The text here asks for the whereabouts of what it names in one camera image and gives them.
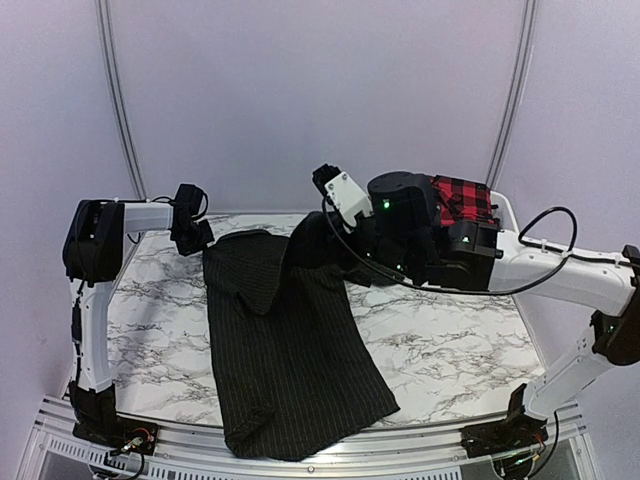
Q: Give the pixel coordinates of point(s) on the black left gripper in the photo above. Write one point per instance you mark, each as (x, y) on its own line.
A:
(206, 237)

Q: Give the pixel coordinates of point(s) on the black pinstriped long sleeve shirt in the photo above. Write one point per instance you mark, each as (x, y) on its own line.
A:
(292, 373)

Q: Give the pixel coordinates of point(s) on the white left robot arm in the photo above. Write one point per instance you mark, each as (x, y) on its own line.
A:
(93, 257)

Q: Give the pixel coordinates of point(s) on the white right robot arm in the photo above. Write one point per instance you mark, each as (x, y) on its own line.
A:
(453, 357)

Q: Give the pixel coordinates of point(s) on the red black plaid shirt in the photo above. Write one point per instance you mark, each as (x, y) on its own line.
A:
(462, 200)

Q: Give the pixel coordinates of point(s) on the white plastic bin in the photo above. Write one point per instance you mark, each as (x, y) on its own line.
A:
(502, 211)

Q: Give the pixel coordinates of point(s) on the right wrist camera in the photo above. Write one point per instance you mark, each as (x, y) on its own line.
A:
(347, 198)

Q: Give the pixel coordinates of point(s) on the right aluminium corner post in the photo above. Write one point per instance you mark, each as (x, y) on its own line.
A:
(523, 56)

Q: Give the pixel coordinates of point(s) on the aluminium corner post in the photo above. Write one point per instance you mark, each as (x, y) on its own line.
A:
(117, 98)
(523, 56)

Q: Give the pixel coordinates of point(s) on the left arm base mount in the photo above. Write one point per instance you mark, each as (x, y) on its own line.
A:
(120, 434)

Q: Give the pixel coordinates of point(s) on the left aluminium corner post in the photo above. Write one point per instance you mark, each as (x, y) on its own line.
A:
(117, 98)

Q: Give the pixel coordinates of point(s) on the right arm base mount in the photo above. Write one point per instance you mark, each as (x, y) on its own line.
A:
(517, 430)

